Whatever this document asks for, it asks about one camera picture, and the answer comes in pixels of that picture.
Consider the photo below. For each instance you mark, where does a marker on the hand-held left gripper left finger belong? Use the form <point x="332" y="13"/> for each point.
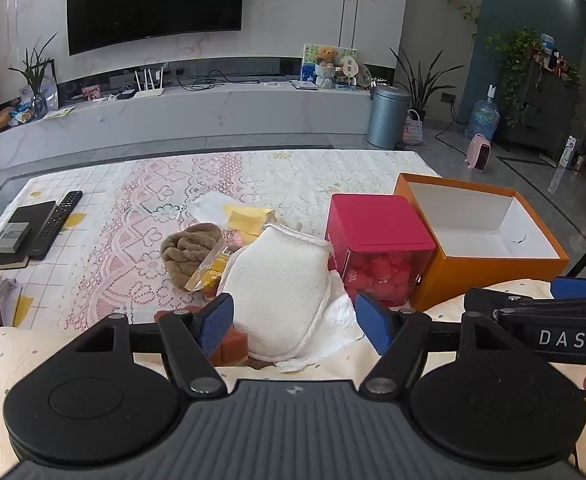
<point x="216" y="324"/>

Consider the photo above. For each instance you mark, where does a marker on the lace patterned tablecloth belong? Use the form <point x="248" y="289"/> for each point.
<point x="123" y="220"/>

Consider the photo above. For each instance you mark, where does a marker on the potted snake plant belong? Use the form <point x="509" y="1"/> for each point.
<point x="420" y="90"/>

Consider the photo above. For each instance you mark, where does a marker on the white terry towel pad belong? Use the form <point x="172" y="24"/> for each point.
<point x="278" y="290"/>

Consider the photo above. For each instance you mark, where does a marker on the tan brown rolled towel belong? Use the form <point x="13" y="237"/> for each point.
<point x="188" y="250"/>

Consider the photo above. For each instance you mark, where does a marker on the black remote control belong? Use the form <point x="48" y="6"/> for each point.
<point x="55" y="225"/>

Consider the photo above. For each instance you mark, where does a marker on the flat white device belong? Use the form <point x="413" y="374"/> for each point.
<point x="305" y="85"/>

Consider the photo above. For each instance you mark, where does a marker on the large black television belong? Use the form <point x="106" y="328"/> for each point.
<point x="155" y="2"/>

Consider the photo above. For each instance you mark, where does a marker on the teddy bear bouquet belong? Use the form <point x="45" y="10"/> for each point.
<point x="327" y="67"/>

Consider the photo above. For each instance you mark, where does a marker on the golden round ornament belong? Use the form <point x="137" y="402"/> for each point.
<point x="0" y="121"/>

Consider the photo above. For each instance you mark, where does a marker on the clear packet with yellow contents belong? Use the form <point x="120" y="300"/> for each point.
<point x="210" y="270"/>

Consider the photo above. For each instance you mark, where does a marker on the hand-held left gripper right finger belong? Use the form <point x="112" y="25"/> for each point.
<point x="374" y="324"/>

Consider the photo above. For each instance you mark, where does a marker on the pastel woven basket bag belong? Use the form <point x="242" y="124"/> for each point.
<point x="413" y="129"/>

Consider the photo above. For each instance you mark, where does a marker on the dark drawer cabinet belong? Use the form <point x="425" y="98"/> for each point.
<point x="543" y="110"/>

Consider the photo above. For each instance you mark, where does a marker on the loose papers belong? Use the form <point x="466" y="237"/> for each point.
<point x="58" y="113"/>

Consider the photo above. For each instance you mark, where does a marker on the green plant in glass vase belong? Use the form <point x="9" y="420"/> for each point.
<point x="35" y="77"/>

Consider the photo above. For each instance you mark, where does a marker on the colourful snack bag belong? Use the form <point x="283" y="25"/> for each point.
<point x="24" y="111"/>

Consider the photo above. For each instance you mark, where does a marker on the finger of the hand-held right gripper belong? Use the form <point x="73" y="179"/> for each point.
<point x="503" y="299"/>
<point x="578" y="288"/>

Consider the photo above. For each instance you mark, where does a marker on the yellow paper envelope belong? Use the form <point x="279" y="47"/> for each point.
<point x="248" y="217"/>

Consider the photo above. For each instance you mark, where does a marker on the tall white carton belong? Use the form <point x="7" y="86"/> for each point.
<point x="563" y="160"/>

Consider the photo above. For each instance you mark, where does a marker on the trailing pothos plant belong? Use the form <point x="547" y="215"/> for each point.
<point x="515" y="60"/>

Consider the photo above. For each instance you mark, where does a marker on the pink photo frame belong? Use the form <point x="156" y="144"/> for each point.
<point x="92" y="92"/>

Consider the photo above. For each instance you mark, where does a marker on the grey pedal trash can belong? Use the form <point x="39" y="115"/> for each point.
<point x="385" y="117"/>

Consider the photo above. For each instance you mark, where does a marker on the blue water jug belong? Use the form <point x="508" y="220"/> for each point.
<point x="483" y="117"/>

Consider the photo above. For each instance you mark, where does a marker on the orange cardboard box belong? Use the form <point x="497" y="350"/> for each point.
<point x="483" y="280"/>

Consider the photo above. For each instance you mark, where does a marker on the red box with clear window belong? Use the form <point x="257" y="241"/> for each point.
<point x="373" y="225"/>

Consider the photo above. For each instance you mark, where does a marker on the white wifi router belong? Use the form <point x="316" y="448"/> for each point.
<point x="148" y="91"/>

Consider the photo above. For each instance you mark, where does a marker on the small grey box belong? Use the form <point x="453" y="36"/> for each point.
<point x="12" y="237"/>

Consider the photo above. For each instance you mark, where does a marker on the black book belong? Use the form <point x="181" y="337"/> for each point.
<point x="38" y="212"/>

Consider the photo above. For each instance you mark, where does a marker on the white marble tv console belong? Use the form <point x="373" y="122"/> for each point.
<point x="173" y="115"/>

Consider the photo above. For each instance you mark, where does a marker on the green and white display board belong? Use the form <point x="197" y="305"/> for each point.
<point x="310" y="57"/>

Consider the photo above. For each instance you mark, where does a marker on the pink space heater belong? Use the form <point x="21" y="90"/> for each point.
<point x="479" y="152"/>

